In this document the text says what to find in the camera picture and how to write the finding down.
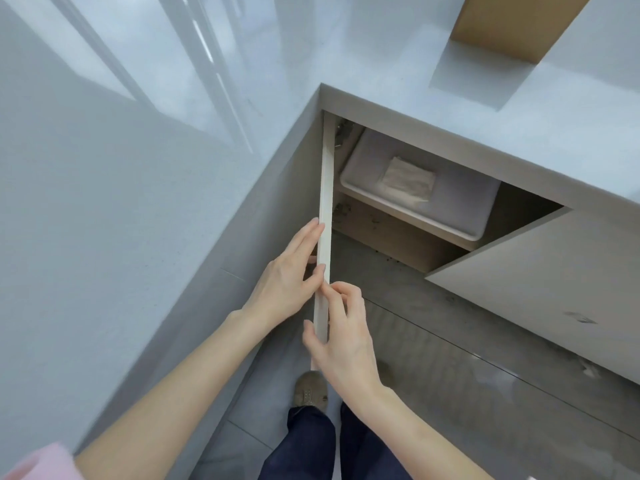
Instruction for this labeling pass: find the person's left forearm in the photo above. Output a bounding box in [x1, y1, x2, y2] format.
[74, 309, 273, 480]

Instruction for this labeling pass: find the brown cardboard box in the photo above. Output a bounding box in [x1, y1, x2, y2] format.
[450, 0, 594, 64]

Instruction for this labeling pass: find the white plastic bin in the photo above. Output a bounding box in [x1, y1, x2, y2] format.
[340, 128, 502, 251]

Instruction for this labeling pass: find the pink sleeve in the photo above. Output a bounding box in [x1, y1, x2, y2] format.
[0, 442, 77, 480]

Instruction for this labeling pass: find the person's leg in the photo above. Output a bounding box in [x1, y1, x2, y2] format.
[257, 405, 337, 480]
[339, 402, 414, 480]

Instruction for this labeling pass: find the grey kitchen cabinet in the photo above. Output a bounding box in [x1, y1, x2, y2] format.
[75, 0, 640, 455]

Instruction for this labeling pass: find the crumpled white paper tissue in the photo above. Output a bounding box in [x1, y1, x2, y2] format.
[382, 156, 436, 202]

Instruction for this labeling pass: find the person's right forearm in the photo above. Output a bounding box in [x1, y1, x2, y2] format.
[342, 385, 503, 480]

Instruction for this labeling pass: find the beige shoe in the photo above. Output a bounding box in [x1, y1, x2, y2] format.
[292, 371, 329, 413]

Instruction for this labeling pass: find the person's right leg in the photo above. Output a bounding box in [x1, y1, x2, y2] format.
[339, 402, 414, 480]

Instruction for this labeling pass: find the person's right hand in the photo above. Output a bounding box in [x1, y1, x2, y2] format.
[302, 281, 386, 407]

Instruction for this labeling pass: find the white cabinet door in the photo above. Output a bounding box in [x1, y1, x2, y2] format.
[425, 207, 640, 386]
[310, 112, 337, 371]

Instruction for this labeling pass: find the person's left hand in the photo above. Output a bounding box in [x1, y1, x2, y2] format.
[241, 218, 327, 332]

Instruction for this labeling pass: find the person's left leg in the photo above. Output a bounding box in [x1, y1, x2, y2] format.
[257, 405, 337, 480]

